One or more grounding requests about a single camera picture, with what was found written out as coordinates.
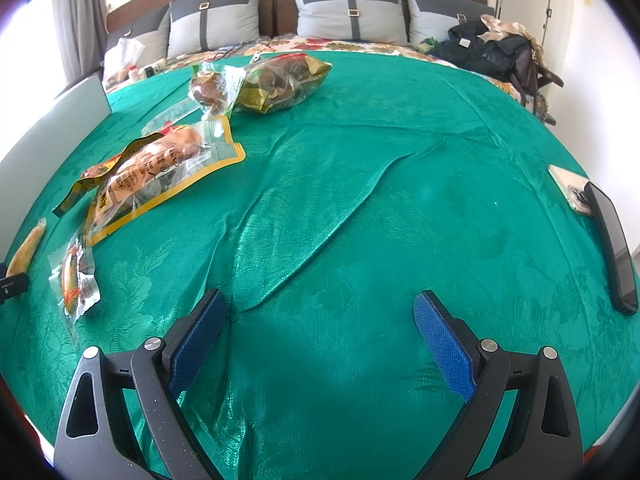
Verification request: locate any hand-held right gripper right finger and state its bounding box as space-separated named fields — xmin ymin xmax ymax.
xmin=413 ymin=290 xmax=586 ymax=480

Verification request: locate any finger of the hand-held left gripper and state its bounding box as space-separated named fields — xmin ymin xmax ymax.
xmin=0 ymin=262 xmax=29 ymax=306

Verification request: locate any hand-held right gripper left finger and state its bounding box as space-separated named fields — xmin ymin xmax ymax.
xmin=54 ymin=287 xmax=228 ymax=480

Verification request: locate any long yellow snack stick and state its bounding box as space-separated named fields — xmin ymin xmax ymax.
xmin=6 ymin=217 xmax=48 ymax=277

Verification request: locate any clear sausage packet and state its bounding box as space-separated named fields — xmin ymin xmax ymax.
xmin=47 ymin=232 xmax=101 ymax=318

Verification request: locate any dark orange snack packet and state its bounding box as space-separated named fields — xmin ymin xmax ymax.
xmin=52 ymin=137 xmax=151 ymax=216

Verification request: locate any yellow-edged meat snack packet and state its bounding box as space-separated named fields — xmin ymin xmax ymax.
xmin=82 ymin=115 xmax=247 ymax=247

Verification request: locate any clear snack packet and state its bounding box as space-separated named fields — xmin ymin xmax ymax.
xmin=141 ymin=95 xmax=208 ymax=137

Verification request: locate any small torn wrapper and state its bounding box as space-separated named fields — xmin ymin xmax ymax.
xmin=189 ymin=62 xmax=247 ymax=117

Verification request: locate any gold bag of nuts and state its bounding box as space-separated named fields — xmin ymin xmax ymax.
xmin=232 ymin=52 xmax=333 ymax=114

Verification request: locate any green blanket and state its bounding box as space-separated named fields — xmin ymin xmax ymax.
xmin=0 ymin=50 xmax=640 ymax=480

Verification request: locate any black phone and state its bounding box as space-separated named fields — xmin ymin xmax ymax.
xmin=582 ymin=181 xmax=640 ymax=316

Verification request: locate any beige phone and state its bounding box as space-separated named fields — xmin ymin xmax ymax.
xmin=547 ymin=164 xmax=593 ymax=217

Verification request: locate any white plastic bag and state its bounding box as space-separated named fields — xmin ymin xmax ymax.
xmin=102 ymin=37 xmax=146 ymax=83

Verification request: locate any dark chair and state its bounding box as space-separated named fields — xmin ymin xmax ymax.
xmin=510 ymin=45 xmax=563 ymax=121

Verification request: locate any grey curtain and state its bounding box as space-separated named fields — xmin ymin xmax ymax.
xmin=50 ymin=0 xmax=108 ymax=86

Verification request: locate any grey pillow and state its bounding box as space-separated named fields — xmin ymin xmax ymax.
xmin=404 ymin=0 xmax=493 ymax=46
xmin=105 ymin=4 xmax=171 ymax=63
xmin=167 ymin=0 xmax=265 ymax=58
xmin=290 ymin=0 xmax=407 ymax=46

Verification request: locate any black clothes pile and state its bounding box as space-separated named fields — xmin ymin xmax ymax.
xmin=430 ymin=20 xmax=533 ymax=83

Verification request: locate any floral bedsheet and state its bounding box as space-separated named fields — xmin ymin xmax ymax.
xmin=102 ymin=35 xmax=526 ymax=106

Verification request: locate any beige patterned cloth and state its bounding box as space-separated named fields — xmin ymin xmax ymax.
xmin=480 ymin=14 xmax=546 ymax=66

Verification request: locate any brown headboard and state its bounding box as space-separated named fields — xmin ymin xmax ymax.
xmin=106 ymin=0 xmax=488 ymax=41

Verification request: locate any black cable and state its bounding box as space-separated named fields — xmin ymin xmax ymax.
xmin=200 ymin=42 xmax=261 ymax=61

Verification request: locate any wall cable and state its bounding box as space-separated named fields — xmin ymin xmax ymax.
xmin=540 ymin=0 xmax=557 ymax=48

